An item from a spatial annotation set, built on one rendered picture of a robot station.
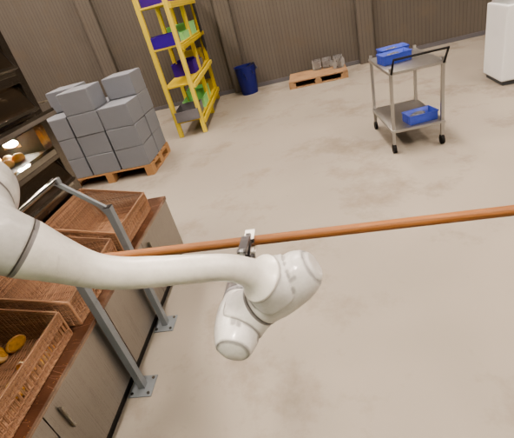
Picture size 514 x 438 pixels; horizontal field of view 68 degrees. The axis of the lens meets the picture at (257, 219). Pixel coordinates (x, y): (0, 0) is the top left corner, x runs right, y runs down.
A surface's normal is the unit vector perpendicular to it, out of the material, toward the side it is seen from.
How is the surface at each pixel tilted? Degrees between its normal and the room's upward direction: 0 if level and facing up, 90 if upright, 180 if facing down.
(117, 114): 90
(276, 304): 100
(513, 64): 90
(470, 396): 0
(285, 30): 90
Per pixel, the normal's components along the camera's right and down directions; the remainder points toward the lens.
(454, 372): -0.23, -0.84
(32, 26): -0.06, 0.52
